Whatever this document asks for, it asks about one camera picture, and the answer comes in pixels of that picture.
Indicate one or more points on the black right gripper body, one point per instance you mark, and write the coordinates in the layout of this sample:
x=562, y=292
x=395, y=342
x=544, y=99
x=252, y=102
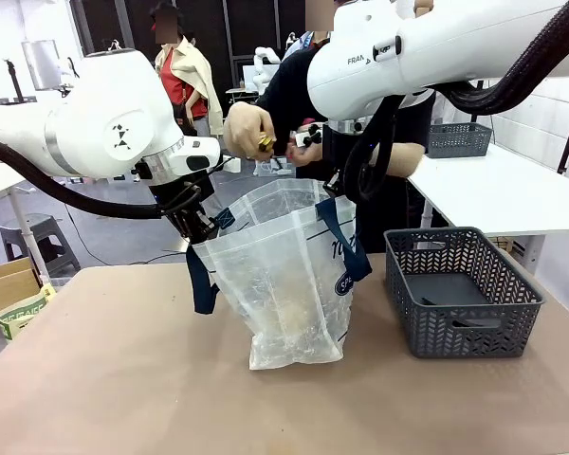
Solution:
x=334, y=144

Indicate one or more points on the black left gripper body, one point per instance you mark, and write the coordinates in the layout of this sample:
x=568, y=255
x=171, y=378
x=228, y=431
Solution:
x=187, y=196

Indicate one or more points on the small yellow black item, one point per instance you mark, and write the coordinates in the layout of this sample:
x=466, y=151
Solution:
x=266, y=142

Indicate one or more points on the grey plastic woven basket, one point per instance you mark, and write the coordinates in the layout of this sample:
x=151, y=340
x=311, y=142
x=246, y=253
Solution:
x=460, y=341
x=457, y=141

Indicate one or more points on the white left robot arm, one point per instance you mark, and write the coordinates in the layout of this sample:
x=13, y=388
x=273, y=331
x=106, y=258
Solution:
x=90, y=123

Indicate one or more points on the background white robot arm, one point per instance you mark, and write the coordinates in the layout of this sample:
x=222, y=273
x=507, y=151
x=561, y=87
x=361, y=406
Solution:
x=68, y=76
x=264, y=59

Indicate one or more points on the person's left forearm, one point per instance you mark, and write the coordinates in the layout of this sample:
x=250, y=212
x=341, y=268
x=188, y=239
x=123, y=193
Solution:
x=405, y=161

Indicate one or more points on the person's left hand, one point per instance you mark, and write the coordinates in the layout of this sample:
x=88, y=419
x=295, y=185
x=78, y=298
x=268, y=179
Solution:
x=306, y=154

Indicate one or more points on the person's right hand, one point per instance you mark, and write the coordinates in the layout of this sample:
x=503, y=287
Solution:
x=244, y=130

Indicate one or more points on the clear plastic storage bin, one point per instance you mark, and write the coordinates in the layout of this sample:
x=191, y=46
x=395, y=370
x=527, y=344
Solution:
x=265, y=168

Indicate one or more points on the person in black t-shirt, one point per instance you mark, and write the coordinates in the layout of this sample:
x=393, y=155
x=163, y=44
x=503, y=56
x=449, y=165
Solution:
x=289, y=80

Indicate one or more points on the figure in cream jacket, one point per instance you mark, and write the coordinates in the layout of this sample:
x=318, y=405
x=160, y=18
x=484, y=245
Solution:
x=189, y=85

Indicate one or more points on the grey plastic stool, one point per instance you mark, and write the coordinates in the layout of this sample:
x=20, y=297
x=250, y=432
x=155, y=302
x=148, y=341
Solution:
x=40, y=242

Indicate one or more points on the white side table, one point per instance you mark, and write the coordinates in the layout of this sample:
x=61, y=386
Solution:
x=493, y=194

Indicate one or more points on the green and white carton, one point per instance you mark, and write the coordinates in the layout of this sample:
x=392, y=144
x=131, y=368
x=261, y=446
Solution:
x=23, y=313

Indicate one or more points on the brown cardboard box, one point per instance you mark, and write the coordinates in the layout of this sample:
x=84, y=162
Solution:
x=7, y=284

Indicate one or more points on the black tripod stand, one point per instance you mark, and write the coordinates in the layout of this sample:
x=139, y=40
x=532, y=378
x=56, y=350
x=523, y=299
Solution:
x=15, y=80

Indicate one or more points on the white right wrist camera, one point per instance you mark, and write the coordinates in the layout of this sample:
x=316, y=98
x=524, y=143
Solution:
x=306, y=137

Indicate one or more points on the grey wall panel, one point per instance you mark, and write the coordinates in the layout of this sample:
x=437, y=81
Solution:
x=40, y=64

